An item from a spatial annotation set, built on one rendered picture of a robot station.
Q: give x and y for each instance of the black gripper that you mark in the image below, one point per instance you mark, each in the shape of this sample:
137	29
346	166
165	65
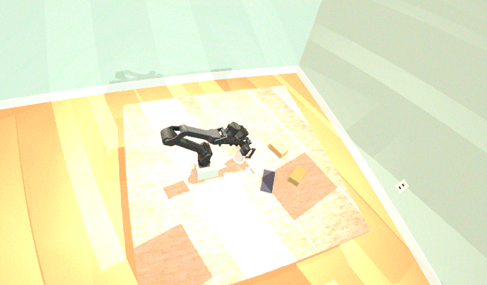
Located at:
245	148

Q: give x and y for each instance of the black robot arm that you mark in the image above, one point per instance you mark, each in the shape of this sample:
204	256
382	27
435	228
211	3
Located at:
170	138

